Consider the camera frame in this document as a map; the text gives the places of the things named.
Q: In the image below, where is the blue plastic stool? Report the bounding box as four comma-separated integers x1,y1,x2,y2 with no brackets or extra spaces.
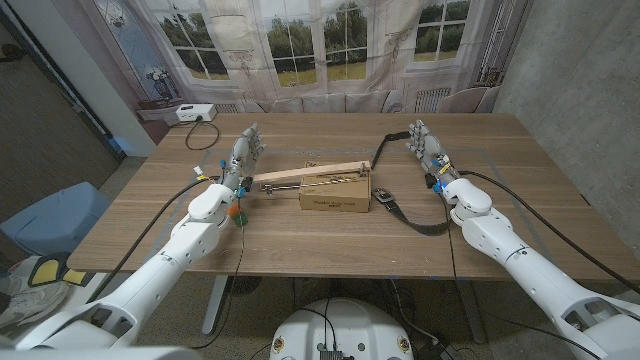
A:
0,181,111,257

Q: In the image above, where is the wooden hanger with metal hook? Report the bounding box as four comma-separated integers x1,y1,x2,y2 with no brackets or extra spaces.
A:
252,159,373,195

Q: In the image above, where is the white power box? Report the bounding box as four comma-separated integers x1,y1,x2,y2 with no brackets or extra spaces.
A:
175,103,218,123

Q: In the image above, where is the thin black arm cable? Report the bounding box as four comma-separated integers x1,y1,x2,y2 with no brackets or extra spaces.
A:
189,197,247,350
437,192,604,360

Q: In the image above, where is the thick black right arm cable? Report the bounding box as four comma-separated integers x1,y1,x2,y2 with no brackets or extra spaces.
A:
458,170,640,296

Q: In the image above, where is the black torso cable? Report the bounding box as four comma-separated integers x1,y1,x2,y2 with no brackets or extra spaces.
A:
299,298,339,352

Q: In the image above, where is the orange and green toy carrot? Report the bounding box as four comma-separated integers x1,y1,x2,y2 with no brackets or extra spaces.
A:
227,202,250,228

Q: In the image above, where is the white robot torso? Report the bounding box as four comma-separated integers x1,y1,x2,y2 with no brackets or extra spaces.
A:
269,298,415,360

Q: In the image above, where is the grey table leg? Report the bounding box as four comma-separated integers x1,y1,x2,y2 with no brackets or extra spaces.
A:
452,278,486,345

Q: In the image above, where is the printed window backdrop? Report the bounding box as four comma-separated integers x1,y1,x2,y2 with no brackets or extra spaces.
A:
49,0,534,146

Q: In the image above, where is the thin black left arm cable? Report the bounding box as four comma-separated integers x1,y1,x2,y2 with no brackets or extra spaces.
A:
189,197,247,350

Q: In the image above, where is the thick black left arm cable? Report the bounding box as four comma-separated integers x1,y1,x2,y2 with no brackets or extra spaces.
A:
85,174,224,305

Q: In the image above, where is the black power adapter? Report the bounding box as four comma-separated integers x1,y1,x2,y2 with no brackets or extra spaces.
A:
417,342,459,360

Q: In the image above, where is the white table leg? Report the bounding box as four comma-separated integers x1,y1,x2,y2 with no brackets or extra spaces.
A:
201,274,230,336

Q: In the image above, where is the thin black power box cable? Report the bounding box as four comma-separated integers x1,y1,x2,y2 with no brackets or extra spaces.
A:
184,118,221,152

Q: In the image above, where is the black belt with silver buckle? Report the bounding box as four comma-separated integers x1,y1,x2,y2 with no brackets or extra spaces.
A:
370,130,454,237

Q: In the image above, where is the white robot shoulder cover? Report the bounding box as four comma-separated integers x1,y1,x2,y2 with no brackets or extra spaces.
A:
0,346,202,360

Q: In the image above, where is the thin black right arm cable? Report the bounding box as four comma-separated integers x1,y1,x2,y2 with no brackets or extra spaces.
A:
437,192,604,360

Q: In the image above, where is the brown cardboard packing box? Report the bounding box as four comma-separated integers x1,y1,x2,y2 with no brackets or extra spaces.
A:
298,167,373,214

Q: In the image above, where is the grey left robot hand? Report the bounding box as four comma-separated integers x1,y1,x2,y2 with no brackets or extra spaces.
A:
219,123,267,194

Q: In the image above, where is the yellow and black floor item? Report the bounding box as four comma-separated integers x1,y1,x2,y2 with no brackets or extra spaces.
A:
27,252,96,289

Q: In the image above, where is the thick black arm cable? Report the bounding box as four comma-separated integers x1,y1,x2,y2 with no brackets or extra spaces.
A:
85,174,224,305
458,170,640,296

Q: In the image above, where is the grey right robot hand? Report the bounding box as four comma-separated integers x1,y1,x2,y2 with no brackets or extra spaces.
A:
405,119,462,190

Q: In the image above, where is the grey sneaker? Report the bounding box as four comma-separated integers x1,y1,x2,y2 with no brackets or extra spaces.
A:
0,278,71,331

